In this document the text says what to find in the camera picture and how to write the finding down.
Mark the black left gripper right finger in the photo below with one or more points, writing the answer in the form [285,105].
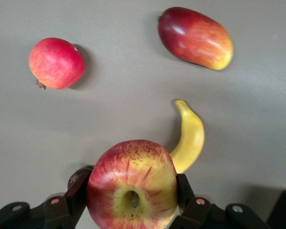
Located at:
[188,205]

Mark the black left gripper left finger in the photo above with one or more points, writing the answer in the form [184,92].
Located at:
[71,205]

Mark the red yellow mango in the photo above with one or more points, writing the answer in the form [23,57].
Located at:
[195,38]

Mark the red pomegranate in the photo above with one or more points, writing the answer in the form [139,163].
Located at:
[56,63]

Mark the brown table mat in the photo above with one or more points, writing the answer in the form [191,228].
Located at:
[109,114]

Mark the red yellow apple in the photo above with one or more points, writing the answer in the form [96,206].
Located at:
[132,186]

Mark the yellow banana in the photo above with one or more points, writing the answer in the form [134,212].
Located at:
[191,140]

